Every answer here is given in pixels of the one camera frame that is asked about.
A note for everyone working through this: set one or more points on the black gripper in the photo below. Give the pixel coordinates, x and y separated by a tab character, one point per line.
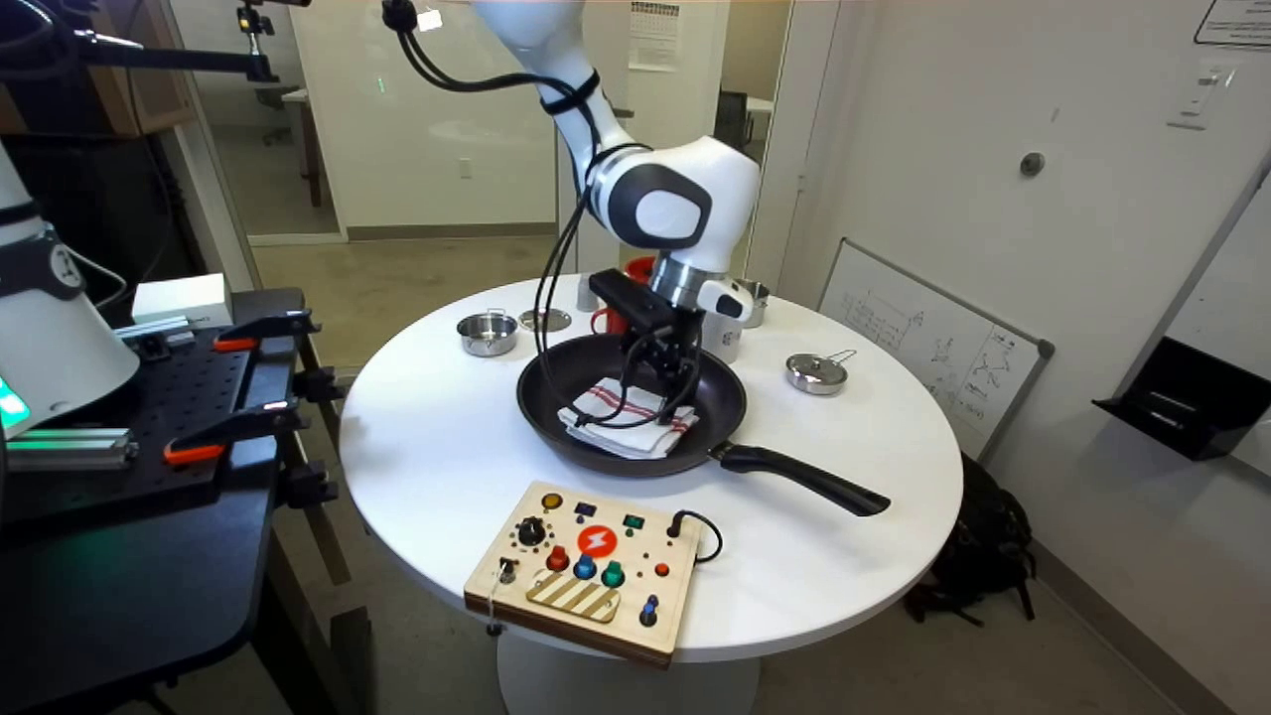
671	344

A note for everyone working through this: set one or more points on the black frying pan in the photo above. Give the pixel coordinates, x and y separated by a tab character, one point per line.
720	397

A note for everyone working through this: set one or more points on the white towel with red stripes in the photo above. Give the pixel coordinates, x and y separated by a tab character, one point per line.
622	429

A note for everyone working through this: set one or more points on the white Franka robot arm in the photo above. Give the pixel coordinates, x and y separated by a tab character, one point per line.
661	200

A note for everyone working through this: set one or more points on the white mug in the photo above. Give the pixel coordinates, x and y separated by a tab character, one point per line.
724	344

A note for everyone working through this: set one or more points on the red mug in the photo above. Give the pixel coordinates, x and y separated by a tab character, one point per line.
607	320

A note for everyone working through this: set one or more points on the small round steel dish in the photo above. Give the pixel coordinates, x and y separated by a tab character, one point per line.
815	376

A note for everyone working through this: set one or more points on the steel lid with knob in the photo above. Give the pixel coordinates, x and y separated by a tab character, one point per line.
545	320

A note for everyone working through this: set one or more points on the shallow steel pot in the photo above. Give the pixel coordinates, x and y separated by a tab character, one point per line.
488	340

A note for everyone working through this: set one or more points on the wooden busy board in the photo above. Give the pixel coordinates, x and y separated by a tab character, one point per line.
622	622

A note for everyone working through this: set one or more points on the black backpack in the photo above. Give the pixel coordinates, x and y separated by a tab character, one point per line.
987	541

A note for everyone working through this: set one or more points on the white door notice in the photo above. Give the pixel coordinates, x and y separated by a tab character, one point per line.
656	31

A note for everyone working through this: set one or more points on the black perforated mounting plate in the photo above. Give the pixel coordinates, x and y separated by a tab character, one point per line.
172	397

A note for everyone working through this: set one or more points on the white box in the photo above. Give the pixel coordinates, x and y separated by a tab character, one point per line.
180	300

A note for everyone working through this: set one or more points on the silver metal bar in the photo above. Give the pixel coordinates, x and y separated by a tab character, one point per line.
150	327

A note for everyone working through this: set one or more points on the black robot cart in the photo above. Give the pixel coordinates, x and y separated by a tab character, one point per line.
133	597

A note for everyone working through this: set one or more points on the green tinted metal bar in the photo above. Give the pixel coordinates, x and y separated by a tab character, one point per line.
67	447

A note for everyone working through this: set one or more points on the brown wooden shelf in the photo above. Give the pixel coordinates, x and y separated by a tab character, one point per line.
133	102

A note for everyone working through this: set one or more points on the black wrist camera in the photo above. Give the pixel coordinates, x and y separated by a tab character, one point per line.
630	294

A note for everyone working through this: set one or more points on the whiteboard leaning on wall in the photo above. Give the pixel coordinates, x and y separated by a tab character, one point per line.
926	340

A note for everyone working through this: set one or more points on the round grey wall knob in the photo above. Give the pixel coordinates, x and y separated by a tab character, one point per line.
1029	165

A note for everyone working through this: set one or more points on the black wall tray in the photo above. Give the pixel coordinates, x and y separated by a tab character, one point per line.
1176	397

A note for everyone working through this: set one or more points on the white wall switch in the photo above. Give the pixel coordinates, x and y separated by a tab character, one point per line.
1188	117

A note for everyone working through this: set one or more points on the black camera boom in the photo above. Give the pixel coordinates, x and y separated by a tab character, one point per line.
172	55

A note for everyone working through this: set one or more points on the framed wall sign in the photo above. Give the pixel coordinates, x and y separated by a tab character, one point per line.
1237	21

